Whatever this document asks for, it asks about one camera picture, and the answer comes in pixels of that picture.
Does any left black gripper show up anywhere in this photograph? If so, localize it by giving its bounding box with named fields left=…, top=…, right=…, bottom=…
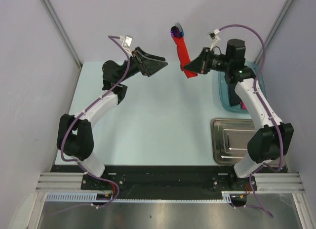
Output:
left=117, top=47, right=167, bottom=84

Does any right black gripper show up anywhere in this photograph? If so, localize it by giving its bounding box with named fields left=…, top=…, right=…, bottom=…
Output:
left=184, top=47, right=231, bottom=75

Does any purple metal spoon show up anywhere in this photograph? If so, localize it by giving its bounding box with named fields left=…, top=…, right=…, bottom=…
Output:
left=170, top=26, right=181, bottom=38

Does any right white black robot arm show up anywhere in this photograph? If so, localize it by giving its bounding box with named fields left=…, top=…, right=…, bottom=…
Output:
left=184, top=38, right=294, bottom=190

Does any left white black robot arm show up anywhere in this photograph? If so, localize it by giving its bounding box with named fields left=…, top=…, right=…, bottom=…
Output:
left=57, top=47, right=168, bottom=190

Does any black rolled napkin bundle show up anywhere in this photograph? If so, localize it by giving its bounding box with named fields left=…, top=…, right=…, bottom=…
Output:
left=228, top=83, right=242, bottom=107

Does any pink rolled napkin bundle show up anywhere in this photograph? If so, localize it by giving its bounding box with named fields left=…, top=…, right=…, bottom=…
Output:
left=240, top=102, right=247, bottom=110

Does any blue transparent plastic bin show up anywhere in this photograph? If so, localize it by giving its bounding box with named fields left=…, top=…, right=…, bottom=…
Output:
left=217, top=61, right=267, bottom=114

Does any stainless steel tray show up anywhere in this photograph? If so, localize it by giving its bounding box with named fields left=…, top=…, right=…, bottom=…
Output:
left=210, top=118, right=256, bottom=165

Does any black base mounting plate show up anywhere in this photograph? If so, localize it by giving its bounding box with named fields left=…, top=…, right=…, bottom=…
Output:
left=80, top=165, right=257, bottom=201

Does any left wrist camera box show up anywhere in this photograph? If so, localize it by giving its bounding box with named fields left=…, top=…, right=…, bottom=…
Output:
left=122, top=35, right=133, bottom=49

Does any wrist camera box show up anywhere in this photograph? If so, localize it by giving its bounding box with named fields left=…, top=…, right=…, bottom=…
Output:
left=208, top=29, right=221, bottom=49
left=122, top=35, right=133, bottom=49

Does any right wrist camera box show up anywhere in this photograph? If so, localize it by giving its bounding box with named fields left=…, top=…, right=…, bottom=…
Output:
left=208, top=29, right=221, bottom=49

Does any aluminium rail profile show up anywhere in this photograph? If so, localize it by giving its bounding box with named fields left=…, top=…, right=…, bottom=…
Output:
left=36, top=173, right=305, bottom=193

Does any white slotted cable duct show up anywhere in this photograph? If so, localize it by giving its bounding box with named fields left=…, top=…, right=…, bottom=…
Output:
left=45, top=192, right=231, bottom=203

